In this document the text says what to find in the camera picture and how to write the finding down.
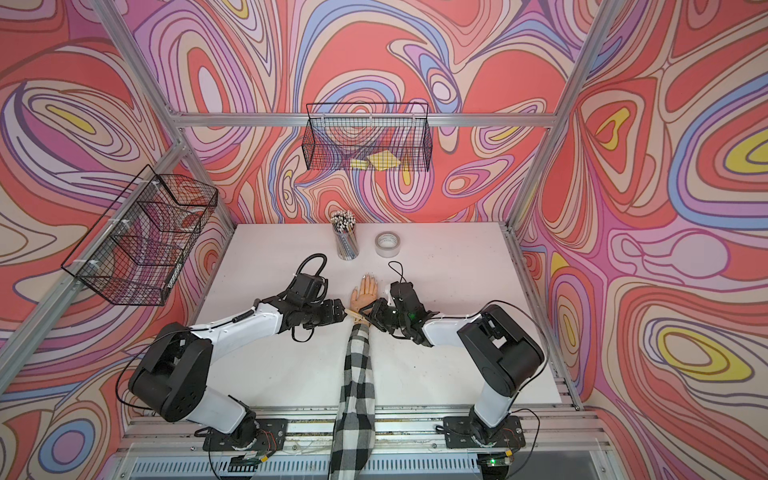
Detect yellow sticky notes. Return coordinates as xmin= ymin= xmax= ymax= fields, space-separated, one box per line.
xmin=349 ymin=150 xmax=401 ymax=171

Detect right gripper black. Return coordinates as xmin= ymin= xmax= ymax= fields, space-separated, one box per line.
xmin=358 ymin=298 xmax=410 ymax=334

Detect metal pencil cup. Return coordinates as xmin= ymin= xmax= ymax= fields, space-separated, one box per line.
xmin=330 ymin=210 xmax=359 ymax=261

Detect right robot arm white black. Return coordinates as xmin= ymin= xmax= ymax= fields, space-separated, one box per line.
xmin=353 ymin=281 xmax=547 ymax=435

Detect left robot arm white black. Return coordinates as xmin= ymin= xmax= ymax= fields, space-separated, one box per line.
xmin=128 ymin=297 xmax=346 ymax=442

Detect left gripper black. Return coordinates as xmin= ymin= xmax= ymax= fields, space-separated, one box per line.
xmin=301 ymin=297 xmax=350 ymax=330

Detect black wire basket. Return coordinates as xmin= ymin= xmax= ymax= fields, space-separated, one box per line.
xmin=61 ymin=166 xmax=218 ymax=306
xmin=302 ymin=101 xmax=433 ymax=172

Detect plaid sleeved forearm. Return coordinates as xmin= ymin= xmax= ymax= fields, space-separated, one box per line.
xmin=327 ymin=323 xmax=376 ymax=479

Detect left black wire basket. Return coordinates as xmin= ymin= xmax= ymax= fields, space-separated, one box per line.
xmin=61 ymin=166 xmax=218 ymax=306

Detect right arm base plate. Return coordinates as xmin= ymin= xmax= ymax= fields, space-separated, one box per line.
xmin=435 ymin=415 xmax=526 ymax=451

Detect beige wrist watch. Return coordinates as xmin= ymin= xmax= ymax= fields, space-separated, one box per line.
xmin=345 ymin=308 xmax=370 ymax=326

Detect person's hand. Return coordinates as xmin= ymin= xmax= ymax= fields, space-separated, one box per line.
xmin=349 ymin=274 xmax=379 ymax=313

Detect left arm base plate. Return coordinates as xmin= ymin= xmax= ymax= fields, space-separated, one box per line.
xmin=203 ymin=418 xmax=288 ymax=453

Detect back black wire basket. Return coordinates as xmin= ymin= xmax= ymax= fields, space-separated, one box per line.
xmin=302 ymin=101 xmax=433 ymax=172

